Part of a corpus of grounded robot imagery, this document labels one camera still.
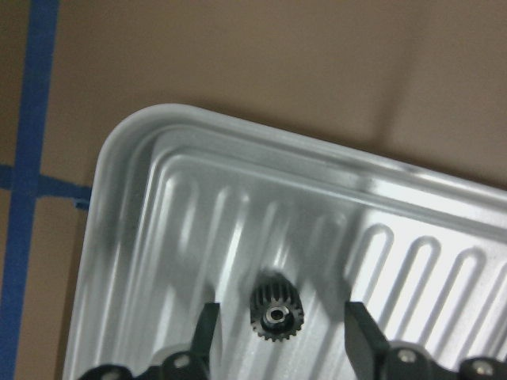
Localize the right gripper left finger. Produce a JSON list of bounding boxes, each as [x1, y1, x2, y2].
[[190, 302, 220, 374]]

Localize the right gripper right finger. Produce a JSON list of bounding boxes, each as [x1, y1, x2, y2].
[[345, 301, 391, 380]]

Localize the small black bearing gear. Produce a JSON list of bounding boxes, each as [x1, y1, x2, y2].
[[250, 271, 304, 342]]

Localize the ribbed metal tray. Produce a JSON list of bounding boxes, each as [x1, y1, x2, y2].
[[63, 104, 506, 379]]

